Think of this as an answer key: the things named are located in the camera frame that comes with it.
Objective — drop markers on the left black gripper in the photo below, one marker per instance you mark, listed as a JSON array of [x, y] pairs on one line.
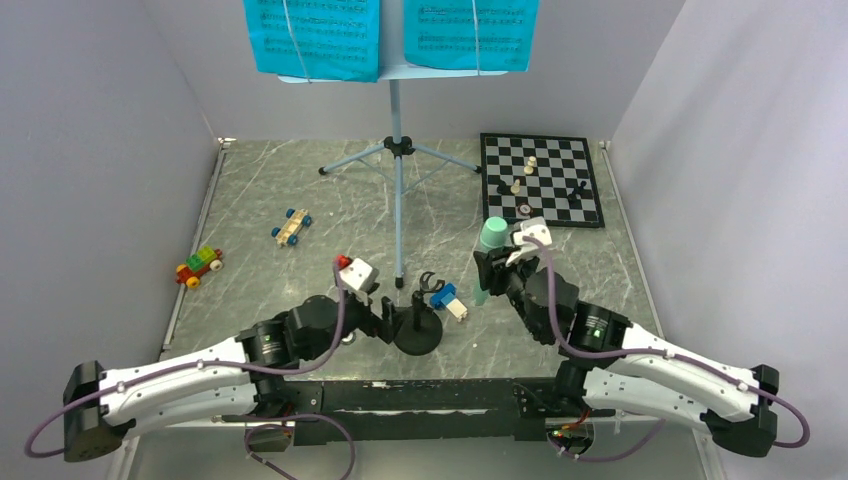
[[386, 327]]

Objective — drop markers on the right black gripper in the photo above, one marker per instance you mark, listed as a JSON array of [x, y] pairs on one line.
[[493, 268]]

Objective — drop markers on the black microphone stand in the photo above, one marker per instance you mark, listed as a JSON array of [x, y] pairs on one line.
[[420, 329]]

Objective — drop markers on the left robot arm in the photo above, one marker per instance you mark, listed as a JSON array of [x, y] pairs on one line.
[[243, 375]]

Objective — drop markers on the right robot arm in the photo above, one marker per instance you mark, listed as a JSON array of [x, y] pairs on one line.
[[612, 363]]

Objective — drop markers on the blue white toy brick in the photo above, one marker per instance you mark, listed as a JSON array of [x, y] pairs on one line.
[[446, 299]]

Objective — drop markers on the black chess piece lying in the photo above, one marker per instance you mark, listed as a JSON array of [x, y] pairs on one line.
[[504, 189]]

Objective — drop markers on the black white chessboard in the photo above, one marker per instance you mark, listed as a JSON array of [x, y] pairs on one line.
[[562, 163]]

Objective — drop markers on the cream chess piece standing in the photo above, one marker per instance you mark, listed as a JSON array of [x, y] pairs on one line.
[[530, 166]]

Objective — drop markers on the beige toy cart blue wheels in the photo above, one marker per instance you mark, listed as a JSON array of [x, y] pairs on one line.
[[287, 233]]

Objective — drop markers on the colourful brick toy car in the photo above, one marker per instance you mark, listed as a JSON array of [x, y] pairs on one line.
[[204, 260]]

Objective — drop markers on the right blue sheet music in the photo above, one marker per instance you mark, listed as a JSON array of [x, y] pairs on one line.
[[478, 35]]

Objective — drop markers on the blue sheet music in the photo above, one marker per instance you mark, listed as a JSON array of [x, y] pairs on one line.
[[478, 35], [322, 40]]

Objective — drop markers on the light blue music stand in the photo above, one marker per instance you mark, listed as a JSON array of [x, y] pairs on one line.
[[394, 69]]

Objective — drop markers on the left blue sheet music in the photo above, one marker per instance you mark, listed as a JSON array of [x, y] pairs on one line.
[[322, 40]]

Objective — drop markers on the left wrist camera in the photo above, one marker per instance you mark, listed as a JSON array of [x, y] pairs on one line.
[[357, 277]]

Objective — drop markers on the black base frame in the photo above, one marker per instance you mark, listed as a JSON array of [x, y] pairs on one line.
[[521, 409]]

